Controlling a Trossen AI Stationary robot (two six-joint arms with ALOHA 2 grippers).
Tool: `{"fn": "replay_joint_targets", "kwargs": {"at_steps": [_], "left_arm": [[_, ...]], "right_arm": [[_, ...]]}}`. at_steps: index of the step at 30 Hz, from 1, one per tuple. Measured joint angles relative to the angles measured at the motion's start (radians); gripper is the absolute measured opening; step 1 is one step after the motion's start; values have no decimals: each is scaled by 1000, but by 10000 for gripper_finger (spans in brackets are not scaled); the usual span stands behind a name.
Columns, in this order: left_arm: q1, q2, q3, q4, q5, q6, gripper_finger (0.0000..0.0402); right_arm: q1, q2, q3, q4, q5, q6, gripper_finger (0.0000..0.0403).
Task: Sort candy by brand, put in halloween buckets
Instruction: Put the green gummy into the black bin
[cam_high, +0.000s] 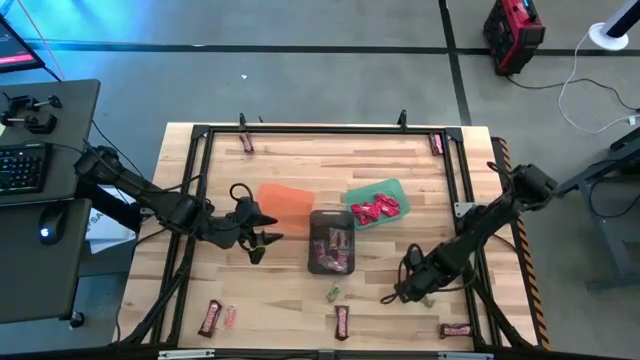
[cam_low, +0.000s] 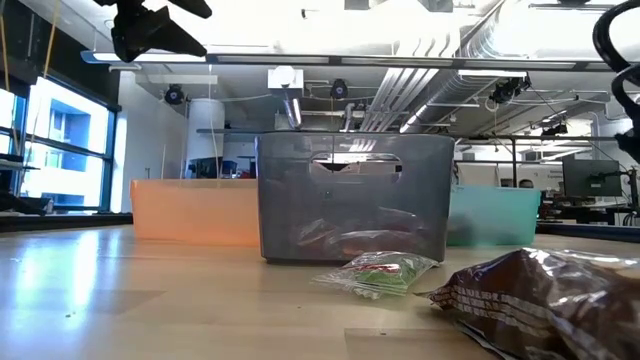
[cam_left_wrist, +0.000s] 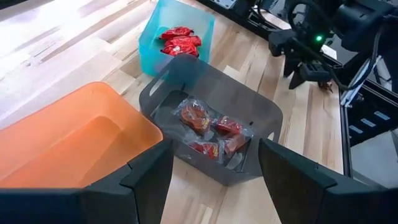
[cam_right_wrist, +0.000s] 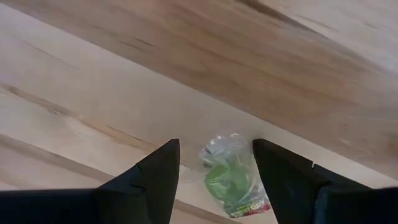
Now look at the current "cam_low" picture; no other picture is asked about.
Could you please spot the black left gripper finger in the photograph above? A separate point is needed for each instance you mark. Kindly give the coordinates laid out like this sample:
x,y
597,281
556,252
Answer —
x,y
172,37
192,7

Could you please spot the clear bag green candy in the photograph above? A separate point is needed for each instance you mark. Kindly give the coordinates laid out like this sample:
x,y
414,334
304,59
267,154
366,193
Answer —
x,y
385,275

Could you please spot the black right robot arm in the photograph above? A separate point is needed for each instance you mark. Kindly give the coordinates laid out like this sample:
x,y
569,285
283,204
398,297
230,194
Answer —
x,y
630,145

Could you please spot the black round spot lamp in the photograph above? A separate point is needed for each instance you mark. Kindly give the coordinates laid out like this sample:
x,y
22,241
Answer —
x,y
339,88
174,94

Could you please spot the long ceiling light bar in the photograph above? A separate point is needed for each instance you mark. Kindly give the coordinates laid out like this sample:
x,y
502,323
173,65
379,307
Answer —
x,y
250,59

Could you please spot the white round column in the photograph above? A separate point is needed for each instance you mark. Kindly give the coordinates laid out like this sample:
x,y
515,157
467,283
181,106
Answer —
x,y
205,125

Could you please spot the white ceiling box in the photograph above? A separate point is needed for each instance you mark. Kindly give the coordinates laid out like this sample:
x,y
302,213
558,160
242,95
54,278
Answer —
x,y
285,77

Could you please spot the large dark-framed window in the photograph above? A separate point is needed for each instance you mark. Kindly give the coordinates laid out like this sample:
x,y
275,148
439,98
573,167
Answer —
x,y
70,150

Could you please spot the orange plastic bin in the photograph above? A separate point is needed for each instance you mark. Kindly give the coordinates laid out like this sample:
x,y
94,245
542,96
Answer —
x,y
195,212

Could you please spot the dark grey plastic bin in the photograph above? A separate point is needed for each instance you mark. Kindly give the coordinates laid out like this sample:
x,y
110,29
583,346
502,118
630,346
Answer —
x,y
290,200

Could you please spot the teal plastic bin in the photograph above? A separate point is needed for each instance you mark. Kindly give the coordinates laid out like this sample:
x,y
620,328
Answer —
x,y
500,215

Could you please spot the person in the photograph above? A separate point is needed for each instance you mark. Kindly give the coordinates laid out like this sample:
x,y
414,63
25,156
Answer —
x,y
526,184

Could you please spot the black background monitor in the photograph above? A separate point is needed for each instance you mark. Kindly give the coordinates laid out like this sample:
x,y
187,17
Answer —
x,y
592,177

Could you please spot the dark background desk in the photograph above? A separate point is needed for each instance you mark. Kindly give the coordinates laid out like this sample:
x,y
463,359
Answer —
x,y
585,210

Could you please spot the brown foil snack bag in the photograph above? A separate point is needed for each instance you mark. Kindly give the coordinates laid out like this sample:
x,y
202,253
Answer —
x,y
540,300

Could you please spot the black ceiling camera rig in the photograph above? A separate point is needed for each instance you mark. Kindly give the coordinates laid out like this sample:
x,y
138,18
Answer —
x,y
510,89

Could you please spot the black background frame rail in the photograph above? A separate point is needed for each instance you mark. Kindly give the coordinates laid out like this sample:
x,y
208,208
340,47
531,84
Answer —
x,y
500,137

